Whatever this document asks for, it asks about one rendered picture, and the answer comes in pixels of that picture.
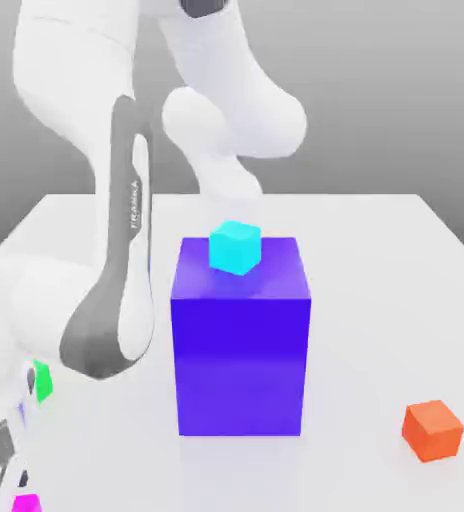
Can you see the small magenta cube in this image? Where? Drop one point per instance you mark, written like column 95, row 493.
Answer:
column 27, row 504

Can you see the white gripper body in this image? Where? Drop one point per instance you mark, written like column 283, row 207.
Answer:
column 16, row 482

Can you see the small orange cube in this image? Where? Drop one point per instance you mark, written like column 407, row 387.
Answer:
column 432, row 432

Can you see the large purple box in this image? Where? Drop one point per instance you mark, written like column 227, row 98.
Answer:
column 240, row 360

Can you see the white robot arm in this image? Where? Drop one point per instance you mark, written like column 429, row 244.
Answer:
column 68, row 120

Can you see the small green cube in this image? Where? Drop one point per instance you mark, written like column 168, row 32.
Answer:
column 43, row 382

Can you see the small cyan cube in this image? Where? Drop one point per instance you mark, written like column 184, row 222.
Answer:
column 234, row 248

